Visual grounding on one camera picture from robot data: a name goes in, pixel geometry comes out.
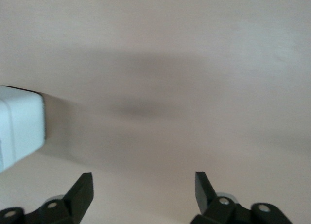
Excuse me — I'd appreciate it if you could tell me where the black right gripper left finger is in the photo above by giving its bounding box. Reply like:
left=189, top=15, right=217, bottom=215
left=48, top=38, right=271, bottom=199
left=0, top=172, right=95, bottom=224

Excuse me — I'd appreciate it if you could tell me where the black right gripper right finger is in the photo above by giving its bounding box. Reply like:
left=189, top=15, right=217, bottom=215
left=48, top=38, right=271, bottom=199
left=189, top=171, right=292, bottom=224

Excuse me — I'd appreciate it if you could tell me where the white square lidded bin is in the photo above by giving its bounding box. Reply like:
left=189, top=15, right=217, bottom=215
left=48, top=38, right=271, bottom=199
left=0, top=85, right=47, bottom=174

